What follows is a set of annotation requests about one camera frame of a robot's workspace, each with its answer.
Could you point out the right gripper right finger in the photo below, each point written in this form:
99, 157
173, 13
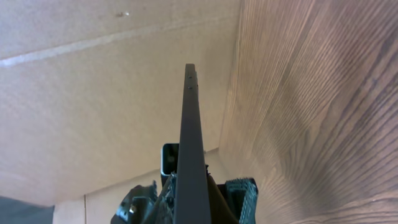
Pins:
242, 197

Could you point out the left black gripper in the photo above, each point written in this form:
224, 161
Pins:
142, 205

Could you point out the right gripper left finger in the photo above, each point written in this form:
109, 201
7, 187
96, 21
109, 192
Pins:
192, 203

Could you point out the Samsung Galaxy smartphone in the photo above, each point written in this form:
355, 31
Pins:
169, 160

